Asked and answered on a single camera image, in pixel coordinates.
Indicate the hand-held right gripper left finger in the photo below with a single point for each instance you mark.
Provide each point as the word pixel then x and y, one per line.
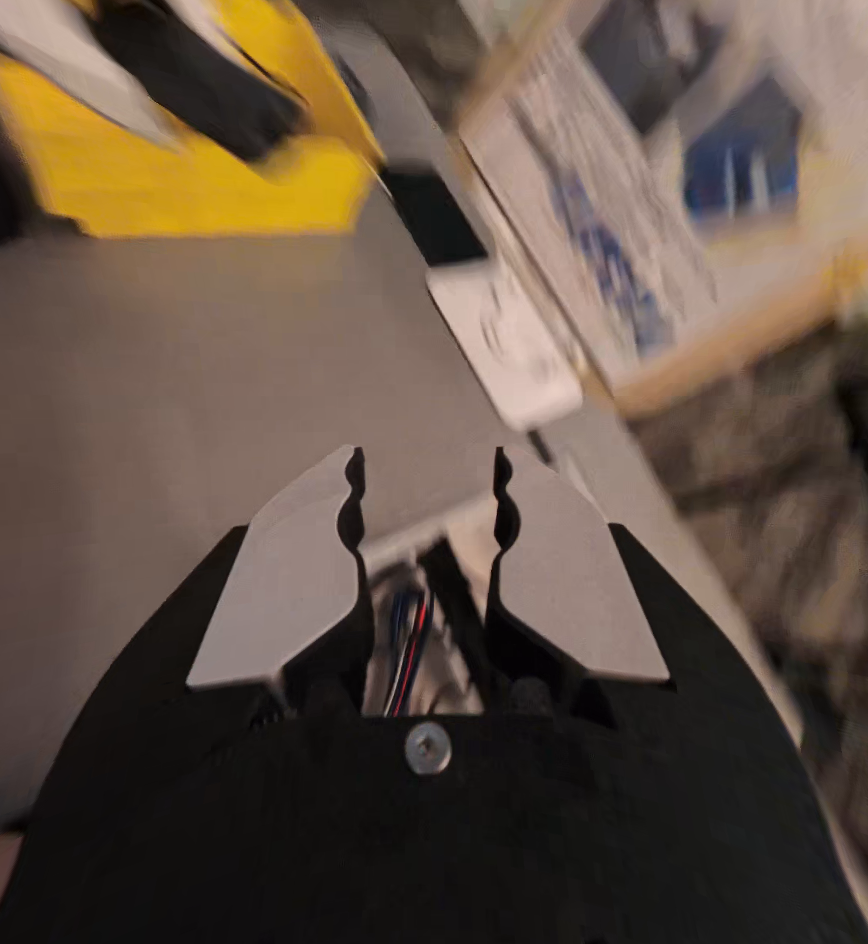
pixel 279 590

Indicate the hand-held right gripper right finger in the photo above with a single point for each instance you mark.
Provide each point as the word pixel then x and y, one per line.
pixel 582 590

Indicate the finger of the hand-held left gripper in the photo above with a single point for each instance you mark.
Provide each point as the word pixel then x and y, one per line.
pixel 65 59

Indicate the yellow plastic bin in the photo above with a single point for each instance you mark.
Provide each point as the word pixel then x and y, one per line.
pixel 154 162

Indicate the clear plastic bin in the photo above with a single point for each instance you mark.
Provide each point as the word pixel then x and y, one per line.
pixel 434 590

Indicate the white stand base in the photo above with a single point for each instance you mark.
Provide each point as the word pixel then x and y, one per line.
pixel 508 347

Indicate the black flat desk pad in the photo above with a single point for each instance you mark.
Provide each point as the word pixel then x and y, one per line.
pixel 434 214

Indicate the instruction sheet on stand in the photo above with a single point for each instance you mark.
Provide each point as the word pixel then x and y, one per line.
pixel 744 339

